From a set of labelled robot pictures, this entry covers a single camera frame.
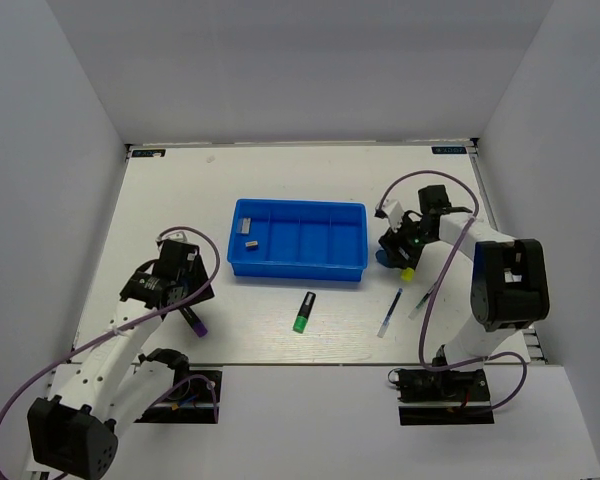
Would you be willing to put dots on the yellow black highlighter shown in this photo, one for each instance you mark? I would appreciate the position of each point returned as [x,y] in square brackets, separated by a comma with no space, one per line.
[407,274]

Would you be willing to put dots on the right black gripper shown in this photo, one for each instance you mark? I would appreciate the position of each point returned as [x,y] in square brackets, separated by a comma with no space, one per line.
[392,241]

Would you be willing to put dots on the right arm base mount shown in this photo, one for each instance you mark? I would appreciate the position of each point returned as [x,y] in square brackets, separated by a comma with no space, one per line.
[443,398]

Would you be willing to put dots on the white eraser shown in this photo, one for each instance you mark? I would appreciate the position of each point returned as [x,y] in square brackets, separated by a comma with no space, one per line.
[244,226]

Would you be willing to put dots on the blue correction tape roll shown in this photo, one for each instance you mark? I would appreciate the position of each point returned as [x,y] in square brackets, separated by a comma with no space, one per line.
[383,259]

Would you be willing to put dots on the right table corner label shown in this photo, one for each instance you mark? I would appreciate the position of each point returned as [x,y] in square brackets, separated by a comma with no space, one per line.
[449,150]

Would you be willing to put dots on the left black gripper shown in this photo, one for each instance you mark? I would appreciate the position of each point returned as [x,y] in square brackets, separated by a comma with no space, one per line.
[199,274]

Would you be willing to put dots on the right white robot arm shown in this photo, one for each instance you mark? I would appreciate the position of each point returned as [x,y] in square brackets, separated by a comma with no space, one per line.
[508,289]

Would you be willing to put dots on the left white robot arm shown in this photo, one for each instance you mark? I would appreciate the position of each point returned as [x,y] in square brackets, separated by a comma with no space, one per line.
[78,430]

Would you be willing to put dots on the green pen refill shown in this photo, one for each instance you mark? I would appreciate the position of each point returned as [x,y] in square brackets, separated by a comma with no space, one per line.
[421,303]

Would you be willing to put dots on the table corner label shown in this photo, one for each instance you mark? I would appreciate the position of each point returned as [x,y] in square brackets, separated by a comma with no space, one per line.
[449,150]
[148,153]

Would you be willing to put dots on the blue plastic divided tray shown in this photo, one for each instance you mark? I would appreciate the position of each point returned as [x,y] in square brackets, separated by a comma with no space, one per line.
[299,239]

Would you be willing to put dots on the purple black highlighter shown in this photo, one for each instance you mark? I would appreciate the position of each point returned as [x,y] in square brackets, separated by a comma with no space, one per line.
[194,321]

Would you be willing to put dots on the blue pen refill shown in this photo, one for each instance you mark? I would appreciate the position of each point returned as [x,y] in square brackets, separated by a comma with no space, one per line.
[386,321]

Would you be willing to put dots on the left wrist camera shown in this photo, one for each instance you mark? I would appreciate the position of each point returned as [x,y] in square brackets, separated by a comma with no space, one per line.
[178,236]

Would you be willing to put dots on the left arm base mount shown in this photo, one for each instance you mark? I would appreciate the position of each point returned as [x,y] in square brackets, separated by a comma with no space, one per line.
[194,403]

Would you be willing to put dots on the green black highlighter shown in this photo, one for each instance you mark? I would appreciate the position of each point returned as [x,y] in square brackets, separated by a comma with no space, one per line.
[304,312]

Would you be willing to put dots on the left table corner label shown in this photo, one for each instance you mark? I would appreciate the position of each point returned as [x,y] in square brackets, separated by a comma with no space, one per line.
[148,153]

